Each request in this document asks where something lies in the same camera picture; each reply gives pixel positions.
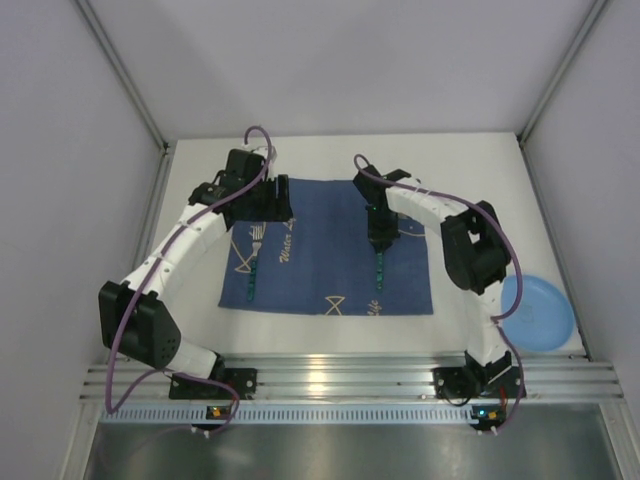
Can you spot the perforated cable duct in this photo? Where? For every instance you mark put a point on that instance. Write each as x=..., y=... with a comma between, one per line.
x=302, y=414

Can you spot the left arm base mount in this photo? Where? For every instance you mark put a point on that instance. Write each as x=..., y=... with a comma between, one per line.
x=234, y=382

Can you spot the blue plastic plate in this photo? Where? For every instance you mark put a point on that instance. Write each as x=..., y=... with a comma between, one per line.
x=544, y=320

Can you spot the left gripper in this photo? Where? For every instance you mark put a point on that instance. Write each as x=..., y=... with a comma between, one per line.
x=270, y=201

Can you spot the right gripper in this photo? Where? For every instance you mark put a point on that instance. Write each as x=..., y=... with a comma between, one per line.
x=381, y=238

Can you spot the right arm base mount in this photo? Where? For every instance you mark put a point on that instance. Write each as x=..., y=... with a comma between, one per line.
x=474, y=381

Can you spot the black handled knife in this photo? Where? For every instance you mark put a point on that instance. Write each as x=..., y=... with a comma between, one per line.
x=257, y=232

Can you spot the blue cloth placemat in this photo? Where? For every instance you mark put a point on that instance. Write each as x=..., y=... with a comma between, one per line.
x=321, y=263

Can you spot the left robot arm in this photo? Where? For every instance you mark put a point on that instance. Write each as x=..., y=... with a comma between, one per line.
x=135, y=315

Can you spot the spoon with blue handle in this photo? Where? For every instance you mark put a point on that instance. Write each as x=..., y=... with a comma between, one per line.
x=379, y=270

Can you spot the frame post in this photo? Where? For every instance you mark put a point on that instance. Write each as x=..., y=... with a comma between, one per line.
x=586, y=27
x=106, y=45

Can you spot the right frame post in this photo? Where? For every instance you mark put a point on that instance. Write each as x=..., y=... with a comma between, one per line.
x=586, y=27

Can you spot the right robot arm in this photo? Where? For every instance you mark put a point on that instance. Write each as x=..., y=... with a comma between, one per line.
x=475, y=254

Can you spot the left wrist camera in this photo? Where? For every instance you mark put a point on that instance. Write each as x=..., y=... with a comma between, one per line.
x=268, y=152

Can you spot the aluminium rail beam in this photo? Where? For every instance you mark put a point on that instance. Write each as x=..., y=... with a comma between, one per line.
x=408, y=378

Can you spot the left frame post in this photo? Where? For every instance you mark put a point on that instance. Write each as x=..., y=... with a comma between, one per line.
x=106, y=45

